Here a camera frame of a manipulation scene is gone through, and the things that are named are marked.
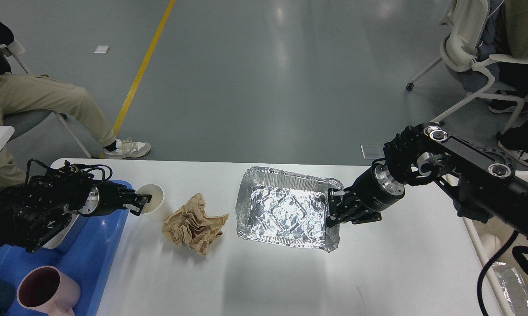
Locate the white paper cup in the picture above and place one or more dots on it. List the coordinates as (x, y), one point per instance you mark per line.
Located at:
(154, 209)

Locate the white cup in bin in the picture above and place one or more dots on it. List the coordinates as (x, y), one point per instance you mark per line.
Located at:
(491, 244)

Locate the brown paper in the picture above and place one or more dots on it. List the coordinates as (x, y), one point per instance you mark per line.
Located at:
(190, 225)

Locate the blue plastic tray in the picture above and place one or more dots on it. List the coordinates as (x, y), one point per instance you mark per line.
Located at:
(87, 261)

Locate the grey office chair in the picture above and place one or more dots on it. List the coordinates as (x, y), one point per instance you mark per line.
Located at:
(25, 121)

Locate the aluminium foil tray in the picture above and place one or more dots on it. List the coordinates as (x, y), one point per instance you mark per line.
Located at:
(285, 208)

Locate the white office chair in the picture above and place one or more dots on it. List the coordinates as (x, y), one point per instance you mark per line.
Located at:
(462, 52)

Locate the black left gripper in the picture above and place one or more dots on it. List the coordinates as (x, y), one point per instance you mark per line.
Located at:
(108, 197)

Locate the stainless steel rectangular tray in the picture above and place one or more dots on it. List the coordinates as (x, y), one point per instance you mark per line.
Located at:
(63, 241)

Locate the seated person olive jacket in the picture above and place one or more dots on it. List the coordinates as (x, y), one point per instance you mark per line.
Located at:
(511, 37)

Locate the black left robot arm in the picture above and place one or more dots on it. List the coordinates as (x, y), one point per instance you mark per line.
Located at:
(33, 212)

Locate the white plastic bin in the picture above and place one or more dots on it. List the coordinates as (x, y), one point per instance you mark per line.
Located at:
(494, 302)

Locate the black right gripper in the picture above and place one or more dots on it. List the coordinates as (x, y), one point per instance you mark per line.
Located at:
(372, 192)

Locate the crumpled foil in bin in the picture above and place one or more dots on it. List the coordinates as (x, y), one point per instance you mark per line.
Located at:
(513, 288)

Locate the person in black shirt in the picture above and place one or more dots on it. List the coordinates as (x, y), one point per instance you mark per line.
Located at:
(22, 92)

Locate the pink mug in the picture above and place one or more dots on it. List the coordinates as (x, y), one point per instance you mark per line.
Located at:
(48, 290)

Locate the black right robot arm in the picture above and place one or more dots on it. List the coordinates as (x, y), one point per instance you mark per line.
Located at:
(481, 182)

